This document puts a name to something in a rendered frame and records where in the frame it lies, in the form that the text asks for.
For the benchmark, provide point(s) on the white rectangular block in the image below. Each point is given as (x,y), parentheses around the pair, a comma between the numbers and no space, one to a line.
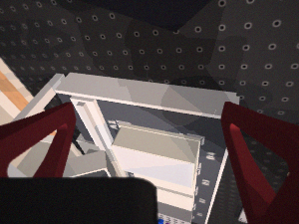
(158,154)

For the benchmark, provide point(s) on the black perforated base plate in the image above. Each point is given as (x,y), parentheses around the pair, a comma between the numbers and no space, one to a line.
(247,47)

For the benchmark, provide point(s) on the black thermal cycler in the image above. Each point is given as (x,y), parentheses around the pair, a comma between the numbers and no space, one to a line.
(167,14)

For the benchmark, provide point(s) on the grey tube rack with coloured caps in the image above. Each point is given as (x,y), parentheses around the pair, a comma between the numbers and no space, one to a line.
(173,214)

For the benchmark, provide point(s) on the cream well plate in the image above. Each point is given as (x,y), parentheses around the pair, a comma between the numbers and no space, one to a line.
(171,186)
(175,198)

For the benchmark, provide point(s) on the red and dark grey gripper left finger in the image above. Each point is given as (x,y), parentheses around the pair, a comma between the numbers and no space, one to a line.
(18,136)

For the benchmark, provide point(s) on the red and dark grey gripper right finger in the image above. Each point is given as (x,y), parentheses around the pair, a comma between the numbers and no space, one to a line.
(256,194)

